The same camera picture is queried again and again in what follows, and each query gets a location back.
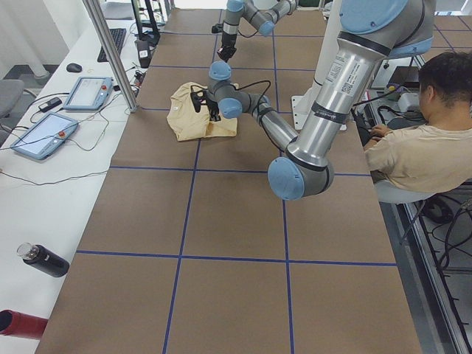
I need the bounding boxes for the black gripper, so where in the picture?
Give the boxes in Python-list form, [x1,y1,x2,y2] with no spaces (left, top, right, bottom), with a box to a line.
[217,32,237,61]
[205,94,218,122]

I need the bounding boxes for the beige long-sleeve printed shirt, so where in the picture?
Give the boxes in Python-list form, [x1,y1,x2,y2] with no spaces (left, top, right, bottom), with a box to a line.
[167,82,237,142]

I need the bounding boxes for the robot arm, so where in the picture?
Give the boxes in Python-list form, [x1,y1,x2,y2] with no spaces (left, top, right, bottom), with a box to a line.
[212,0,299,62]
[193,1,436,200]

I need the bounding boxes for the black keyboard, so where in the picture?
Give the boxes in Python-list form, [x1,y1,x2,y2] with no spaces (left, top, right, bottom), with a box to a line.
[97,27,127,63]

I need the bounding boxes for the far teach pendant tablet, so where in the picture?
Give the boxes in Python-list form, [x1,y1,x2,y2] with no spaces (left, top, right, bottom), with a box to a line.
[63,77,113,111]

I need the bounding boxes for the teach pendant tablet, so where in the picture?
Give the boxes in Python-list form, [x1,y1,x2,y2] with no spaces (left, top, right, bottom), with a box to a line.
[10,112,79,161]
[63,77,113,111]

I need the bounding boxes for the black computer mouse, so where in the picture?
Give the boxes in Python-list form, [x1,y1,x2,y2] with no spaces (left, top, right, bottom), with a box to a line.
[66,63,83,73]

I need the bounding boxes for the near teach pendant tablet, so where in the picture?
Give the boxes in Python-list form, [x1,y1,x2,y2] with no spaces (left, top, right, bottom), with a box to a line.
[10,112,79,161]

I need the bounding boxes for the black water bottle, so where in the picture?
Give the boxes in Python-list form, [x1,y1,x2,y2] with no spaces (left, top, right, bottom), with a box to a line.
[17,243,69,277]

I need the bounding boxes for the person in beige shirt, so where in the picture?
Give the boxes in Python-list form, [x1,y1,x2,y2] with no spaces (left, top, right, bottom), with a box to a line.
[364,52,471,193]

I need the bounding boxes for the red cylinder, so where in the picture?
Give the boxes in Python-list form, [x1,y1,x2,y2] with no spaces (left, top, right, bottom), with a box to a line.
[1,310,48,340]

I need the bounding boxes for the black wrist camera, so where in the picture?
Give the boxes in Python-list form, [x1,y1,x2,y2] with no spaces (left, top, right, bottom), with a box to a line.
[190,91,206,113]
[211,23,223,34]

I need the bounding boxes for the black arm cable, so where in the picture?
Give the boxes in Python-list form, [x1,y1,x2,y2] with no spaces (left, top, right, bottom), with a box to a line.
[190,79,285,148]

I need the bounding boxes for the aluminium frame post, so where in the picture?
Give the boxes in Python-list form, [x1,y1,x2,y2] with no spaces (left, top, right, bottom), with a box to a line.
[82,0,137,113]

